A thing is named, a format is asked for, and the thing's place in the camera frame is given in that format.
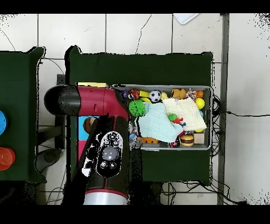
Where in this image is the mint green muslin cloth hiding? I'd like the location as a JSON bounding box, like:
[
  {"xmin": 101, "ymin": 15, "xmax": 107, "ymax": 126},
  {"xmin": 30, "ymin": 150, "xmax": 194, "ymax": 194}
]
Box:
[{"xmin": 138, "ymin": 102, "xmax": 184, "ymax": 143}]

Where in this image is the wooden box with three holes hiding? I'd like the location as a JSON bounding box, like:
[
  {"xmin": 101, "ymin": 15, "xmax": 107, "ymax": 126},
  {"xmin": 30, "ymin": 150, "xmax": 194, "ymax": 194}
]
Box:
[{"xmin": 75, "ymin": 81, "xmax": 109, "ymax": 161}]

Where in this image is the green spiky rubber ball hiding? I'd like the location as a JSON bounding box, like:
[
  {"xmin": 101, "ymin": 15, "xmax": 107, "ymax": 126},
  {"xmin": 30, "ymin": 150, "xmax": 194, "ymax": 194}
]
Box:
[{"xmin": 128, "ymin": 99, "xmax": 147, "ymax": 117}]

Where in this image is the orange tiger plush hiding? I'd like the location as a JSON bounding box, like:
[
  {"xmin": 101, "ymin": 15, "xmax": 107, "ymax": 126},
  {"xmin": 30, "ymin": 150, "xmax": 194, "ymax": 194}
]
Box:
[{"xmin": 128, "ymin": 88, "xmax": 140, "ymax": 100}]

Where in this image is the black and white soccer ball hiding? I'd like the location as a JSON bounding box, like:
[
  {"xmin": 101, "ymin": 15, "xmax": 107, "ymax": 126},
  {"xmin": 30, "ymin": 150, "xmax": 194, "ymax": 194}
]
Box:
[{"xmin": 149, "ymin": 90, "xmax": 162, "ymax": 103}]

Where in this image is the multicolour spiky caterpillar toy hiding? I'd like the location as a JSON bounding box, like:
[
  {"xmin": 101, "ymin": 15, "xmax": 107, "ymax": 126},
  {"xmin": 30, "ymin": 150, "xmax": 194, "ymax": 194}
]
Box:
[{"xmin": 167, "ymin": 113, "xmax": 187, "ymax": 127}]

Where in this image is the dark green tablecloth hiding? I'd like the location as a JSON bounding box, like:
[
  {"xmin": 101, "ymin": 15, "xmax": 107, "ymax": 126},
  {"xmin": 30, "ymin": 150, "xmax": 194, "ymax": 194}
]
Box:
[
  {"xmin": 65, "ymin": 45, "xmax": 214, "ymax": 186},
  {"xmin": 0, "ymin": 46, "xmax": 47, "ymax": 183}
]

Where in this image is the brown plush teddy bear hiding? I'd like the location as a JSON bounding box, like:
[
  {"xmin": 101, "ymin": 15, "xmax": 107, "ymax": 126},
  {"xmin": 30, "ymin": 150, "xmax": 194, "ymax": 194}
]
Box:
[{"xmin": 170, "ymin": 88, "xmax": 187, "ymax": 100}]

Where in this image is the cream muslin cloth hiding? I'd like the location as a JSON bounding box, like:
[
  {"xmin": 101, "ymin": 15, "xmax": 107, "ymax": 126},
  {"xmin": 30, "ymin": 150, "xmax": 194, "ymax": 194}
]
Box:
[{"xmin": 162, "ymin": 97, "xmax": 208, "ymax": 132}]

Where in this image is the toy hamburger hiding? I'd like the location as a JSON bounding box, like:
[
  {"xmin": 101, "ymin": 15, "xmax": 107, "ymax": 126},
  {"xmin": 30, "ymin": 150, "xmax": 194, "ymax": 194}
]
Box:
[{"xmin": 179, "ymin": 134, "xmax": 195, "ymax": 147}]

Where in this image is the yellow plastic ball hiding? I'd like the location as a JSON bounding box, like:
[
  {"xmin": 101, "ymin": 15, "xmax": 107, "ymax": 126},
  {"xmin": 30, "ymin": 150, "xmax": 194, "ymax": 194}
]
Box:
[{"xmin": 194, "ymin": 97, "xmax": 206, "ymax": 110}]

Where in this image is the black upright panel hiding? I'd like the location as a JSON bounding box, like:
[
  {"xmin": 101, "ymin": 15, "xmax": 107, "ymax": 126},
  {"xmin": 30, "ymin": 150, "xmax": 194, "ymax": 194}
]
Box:
[{"xmin": 55, "ymin": 73, "xmax": 66, "ymax": 150}]

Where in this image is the dark grey stand base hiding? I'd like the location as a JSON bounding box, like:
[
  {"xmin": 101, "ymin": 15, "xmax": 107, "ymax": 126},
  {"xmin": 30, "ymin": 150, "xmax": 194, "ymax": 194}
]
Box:
[{"xmin": 34, "ymin": 147, "xmax": 63, "ymax": 173}]

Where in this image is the white tray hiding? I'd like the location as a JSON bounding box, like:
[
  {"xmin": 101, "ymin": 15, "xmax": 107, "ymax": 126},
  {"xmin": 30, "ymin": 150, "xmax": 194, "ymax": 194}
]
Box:
[{"xmin": 172, "ymin": 13, "xmax": 200, "ymax": 25}]

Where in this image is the blue plastic cup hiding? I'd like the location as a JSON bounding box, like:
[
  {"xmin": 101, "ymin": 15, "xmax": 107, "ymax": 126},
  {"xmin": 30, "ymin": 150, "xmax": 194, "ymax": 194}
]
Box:
[{"xmin": 0, "ymin": 110, "xmax": 8, "ymax": 136}]

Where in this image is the silver wire mesh bin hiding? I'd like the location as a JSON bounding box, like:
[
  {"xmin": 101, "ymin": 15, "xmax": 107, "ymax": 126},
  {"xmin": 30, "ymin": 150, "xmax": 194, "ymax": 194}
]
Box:
[{"xmin": 111, "ymin": 83, "xmax": 213, "ymax": 151}]

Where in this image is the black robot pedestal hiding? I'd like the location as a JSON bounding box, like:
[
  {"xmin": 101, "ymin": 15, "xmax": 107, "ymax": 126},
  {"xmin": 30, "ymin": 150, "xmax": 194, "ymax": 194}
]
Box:
[{"xmin": 129, "ymin": 182, "xmax": 163, "ymax": 206}]

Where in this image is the black floor cable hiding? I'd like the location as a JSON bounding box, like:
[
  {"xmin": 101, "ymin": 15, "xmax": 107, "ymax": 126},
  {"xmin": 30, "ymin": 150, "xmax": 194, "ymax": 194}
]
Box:
[{"xmin": 219, "ymin": 110, "xmax": 270, "ymax": 117}]

